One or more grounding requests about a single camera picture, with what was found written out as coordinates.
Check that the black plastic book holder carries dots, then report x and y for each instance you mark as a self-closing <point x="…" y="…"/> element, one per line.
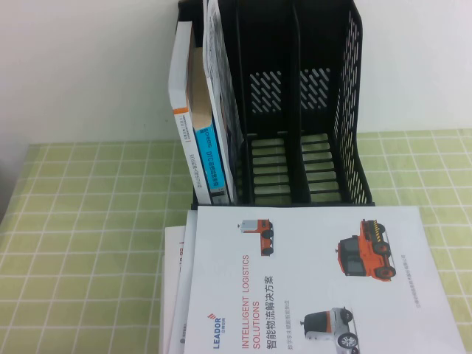
<point x="273" y="44"/>

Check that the green checked tablecloth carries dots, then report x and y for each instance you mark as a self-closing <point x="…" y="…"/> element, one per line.
<point x="92" y="239"/>

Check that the white booklet with small logo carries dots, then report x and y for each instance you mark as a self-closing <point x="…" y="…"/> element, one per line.
<point x="182" y="324"/>

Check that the white book with orange band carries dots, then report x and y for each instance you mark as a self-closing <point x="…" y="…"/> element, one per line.
<point x="179" y="73"/>

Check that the blue spine paperback book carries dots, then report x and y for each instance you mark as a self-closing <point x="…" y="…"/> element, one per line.
<point x="210" y="158"/>

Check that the magazine with man portrait cover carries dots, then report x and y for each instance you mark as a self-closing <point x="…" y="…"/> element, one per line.
<point x="217" y="66"/>

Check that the white brochure with orange trucks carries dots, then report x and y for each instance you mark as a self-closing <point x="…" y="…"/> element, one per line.
<point x="313" y="280"/>

